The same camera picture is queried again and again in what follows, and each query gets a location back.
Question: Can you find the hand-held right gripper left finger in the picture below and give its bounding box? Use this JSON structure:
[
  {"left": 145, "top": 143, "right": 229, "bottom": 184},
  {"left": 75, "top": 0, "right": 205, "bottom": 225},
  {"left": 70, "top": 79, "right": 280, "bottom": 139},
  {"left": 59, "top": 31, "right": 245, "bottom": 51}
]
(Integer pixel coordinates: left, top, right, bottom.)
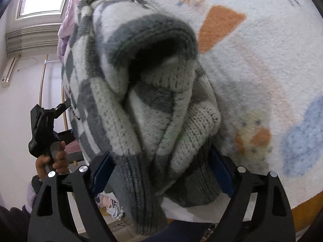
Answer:
[{"left": 27, "top": 152, "right": 118, "bottom": 242}]

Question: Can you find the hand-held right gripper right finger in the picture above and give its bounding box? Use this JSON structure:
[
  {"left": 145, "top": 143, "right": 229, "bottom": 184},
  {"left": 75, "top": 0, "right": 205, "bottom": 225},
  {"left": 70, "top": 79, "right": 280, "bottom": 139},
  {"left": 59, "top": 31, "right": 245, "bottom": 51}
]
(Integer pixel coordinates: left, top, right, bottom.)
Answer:
[{"left": 210, "top": 147, "right": 296, "bottom": 242}]

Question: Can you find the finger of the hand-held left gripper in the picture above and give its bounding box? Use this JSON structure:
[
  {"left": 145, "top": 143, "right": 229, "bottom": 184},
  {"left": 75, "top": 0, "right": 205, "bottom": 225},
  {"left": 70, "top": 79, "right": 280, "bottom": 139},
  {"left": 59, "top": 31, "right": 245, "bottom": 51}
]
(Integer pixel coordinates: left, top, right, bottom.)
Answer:
[{"left": 53, "top": 98, "right": 71, "bottom": 118}]

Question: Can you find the grey white checkered cardigan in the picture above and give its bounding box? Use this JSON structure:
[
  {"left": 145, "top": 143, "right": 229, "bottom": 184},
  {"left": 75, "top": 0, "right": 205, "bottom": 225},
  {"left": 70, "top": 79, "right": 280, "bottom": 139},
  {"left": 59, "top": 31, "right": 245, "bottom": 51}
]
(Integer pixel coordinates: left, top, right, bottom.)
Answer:
[{"left": 61, "top": 0, "right": 223, "bottom": 236}]

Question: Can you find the person's left forearm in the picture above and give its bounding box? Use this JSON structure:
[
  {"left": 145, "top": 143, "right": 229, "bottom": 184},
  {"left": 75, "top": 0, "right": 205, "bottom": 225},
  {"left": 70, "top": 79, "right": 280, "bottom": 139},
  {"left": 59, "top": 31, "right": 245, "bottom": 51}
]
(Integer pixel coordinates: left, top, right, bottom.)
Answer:
[{"left": 25, "top": 175, "right": 45, "bottom": 208}]

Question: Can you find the pile of clothes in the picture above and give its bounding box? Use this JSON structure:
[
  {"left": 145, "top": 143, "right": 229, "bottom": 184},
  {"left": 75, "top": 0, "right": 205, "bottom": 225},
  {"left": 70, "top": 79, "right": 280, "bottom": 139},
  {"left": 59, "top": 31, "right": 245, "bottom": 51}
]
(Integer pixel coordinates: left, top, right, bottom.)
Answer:
[{"left": 97, "top": 191, "right": 126, "bottom": 219}]

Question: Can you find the white air conditioner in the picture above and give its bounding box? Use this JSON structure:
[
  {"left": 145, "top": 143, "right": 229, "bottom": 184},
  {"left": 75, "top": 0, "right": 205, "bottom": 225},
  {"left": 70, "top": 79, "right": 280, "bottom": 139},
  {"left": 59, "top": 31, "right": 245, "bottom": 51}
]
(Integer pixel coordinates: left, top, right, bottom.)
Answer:
[{"left": 0, "top": 57, "right": 17, "bottom": 89}]

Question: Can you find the grey beige curtain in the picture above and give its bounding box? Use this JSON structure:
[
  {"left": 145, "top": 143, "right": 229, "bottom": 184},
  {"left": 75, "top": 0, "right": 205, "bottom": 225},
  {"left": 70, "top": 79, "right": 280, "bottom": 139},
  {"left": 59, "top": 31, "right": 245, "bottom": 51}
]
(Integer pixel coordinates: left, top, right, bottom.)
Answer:
[{"left": 5, "top": 23, "right": 62, "bottom": 55}]

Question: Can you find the person's dark trouser leg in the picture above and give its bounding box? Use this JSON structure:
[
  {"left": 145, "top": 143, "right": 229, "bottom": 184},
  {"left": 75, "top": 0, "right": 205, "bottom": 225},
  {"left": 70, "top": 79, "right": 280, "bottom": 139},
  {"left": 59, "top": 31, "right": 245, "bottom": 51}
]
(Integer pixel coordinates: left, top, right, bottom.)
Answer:
[{"left": 141, "top": 219, "right": 213, "bottom": 242}]

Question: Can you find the purple floral quilt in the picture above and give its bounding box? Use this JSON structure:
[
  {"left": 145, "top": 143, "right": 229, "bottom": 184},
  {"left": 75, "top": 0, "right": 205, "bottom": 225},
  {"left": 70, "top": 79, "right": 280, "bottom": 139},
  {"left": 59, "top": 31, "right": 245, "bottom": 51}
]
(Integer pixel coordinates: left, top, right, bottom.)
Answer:
[{"left": 57, "top": 0, "right": 125, "bottom": 64}]

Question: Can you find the white printed bed sheet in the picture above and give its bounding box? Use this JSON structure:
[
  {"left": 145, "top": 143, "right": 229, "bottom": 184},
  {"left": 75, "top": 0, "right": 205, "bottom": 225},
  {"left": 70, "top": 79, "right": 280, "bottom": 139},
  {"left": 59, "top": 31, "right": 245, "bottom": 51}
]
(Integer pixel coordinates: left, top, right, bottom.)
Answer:
[{"left": 101, "top": 0, "right": 323, "bottom": 223}]

